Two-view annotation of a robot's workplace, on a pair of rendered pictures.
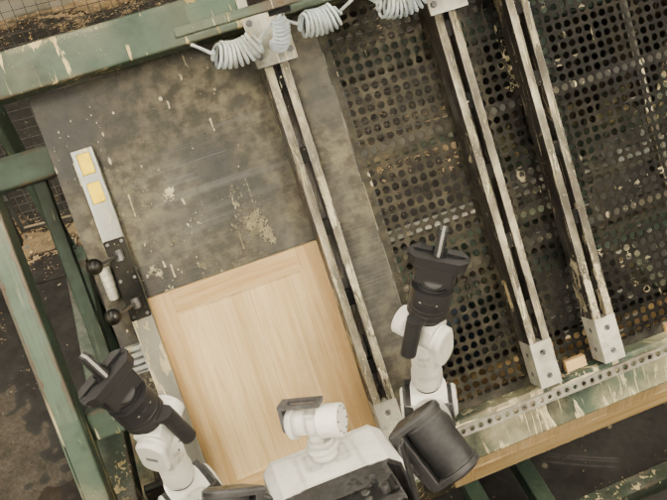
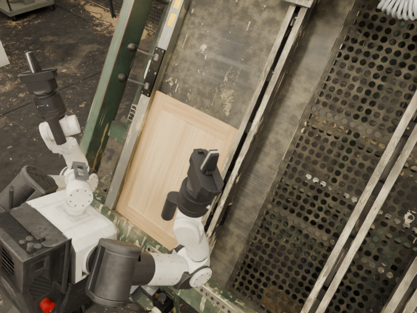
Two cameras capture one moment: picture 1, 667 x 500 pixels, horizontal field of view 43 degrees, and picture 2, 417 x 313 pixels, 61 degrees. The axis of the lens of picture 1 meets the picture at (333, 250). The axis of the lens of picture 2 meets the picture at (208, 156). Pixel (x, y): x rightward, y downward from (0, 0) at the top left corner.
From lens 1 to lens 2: 1.24 m
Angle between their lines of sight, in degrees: 37
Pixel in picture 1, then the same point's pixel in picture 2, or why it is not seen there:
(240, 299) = (188, 127)
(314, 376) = not seen: hidden behind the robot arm
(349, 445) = (85, 219)
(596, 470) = not seen: outside the picture
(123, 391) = (37, 87)
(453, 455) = (102, 285)
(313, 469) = (58, 207)
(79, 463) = (86, 133)
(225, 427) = (140, 178)
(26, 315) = (112, 54)
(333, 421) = (69, 191)
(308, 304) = not seen: hidden behind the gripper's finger
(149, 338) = (141, 107)
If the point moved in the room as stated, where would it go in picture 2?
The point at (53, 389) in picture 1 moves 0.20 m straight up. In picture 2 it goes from (99, 94) to (89, 53)
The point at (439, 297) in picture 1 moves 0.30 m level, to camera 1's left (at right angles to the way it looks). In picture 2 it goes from (187, 196) to (125, 132)
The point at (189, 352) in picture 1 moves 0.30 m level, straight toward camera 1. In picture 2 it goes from (152, 130) to (96, 172)
